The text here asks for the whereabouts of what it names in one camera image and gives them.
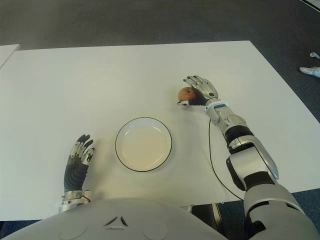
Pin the white side table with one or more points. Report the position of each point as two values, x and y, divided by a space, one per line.
6 53

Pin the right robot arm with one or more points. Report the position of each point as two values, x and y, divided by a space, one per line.
250 162

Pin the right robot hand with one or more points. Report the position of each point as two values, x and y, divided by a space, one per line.
206 87

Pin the white shoe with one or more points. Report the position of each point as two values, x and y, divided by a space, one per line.
311 71

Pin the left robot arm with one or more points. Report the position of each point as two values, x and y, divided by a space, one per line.
70 202

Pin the red apple with sticker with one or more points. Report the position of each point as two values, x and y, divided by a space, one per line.
186 93

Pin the white handheld controller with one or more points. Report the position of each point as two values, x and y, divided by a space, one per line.
313 55

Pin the grey robot torso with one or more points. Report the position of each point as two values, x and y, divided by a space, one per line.
150 220

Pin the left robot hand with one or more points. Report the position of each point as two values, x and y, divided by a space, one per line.
73 172

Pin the white plate with black rim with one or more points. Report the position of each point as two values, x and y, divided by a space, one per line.
143 145

